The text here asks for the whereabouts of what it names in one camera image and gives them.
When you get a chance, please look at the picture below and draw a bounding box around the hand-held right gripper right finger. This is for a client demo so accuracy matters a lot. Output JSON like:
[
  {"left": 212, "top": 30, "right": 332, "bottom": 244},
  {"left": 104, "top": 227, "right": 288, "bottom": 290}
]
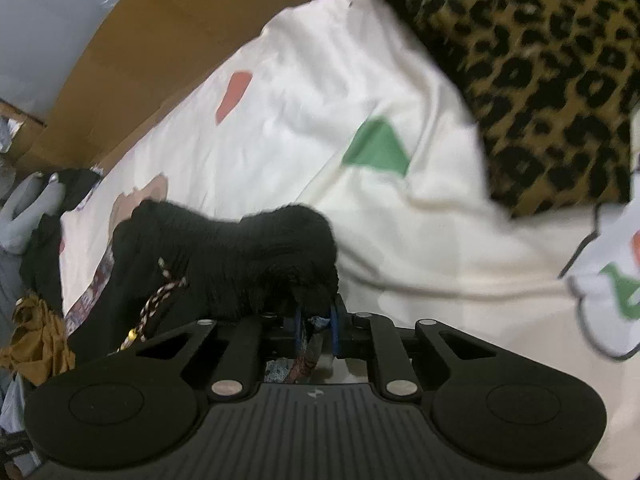
[{"left": 327, "top": 294, "right": 501, "bottom": 402}]

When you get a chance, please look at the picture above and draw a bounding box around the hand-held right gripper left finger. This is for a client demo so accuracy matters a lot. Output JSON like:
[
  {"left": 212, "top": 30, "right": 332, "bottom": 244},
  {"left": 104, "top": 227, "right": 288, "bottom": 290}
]
[{"left": 122, "top": 307, "right": 308, "bottom": 402}]

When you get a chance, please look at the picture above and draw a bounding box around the black knit pants patterned trim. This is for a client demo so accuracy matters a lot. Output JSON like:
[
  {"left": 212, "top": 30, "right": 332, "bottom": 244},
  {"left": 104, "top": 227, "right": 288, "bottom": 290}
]
[{"left": 62, "top": 201, "right": 342, "bottom": 363}]

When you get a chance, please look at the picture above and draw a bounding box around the white printed bed sheet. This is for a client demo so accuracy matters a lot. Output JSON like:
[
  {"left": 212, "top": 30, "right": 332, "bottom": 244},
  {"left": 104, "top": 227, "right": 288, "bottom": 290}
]
[{"left": 57, "top": 0, "right": 640, "bottom": 480}]

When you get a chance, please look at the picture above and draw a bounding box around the brown cloth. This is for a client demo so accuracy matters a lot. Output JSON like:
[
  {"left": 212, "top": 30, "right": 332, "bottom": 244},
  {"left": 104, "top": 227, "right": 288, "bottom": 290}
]
[{"left": 0, "top": 292, "right": 77, "bottom": 387}]

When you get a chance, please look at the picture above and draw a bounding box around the dark cloth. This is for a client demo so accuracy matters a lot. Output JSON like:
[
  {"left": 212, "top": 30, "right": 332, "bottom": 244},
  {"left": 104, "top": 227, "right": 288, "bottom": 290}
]
[{"left": 20, "top": 167, "right": 106, "bottom": 317}]

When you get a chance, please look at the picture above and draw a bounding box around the grey plush toy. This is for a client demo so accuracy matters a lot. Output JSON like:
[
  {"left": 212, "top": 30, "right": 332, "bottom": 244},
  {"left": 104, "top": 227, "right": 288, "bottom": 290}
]
[{"left": 0, "top": 172, "right": 67, "bottom": 256}]

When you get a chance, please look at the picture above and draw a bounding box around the brown cardboard box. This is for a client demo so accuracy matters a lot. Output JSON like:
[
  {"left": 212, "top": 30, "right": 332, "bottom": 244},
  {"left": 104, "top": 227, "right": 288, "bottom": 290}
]
[{"left": 20, "top": 0, "right": 362, "bottom": 172}]

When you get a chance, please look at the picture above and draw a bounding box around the leopard print cloth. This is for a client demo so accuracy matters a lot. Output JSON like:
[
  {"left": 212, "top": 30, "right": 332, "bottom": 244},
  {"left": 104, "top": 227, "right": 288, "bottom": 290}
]
[{"left": 377, "top": 0, "right": 640, "bottom": 219}]

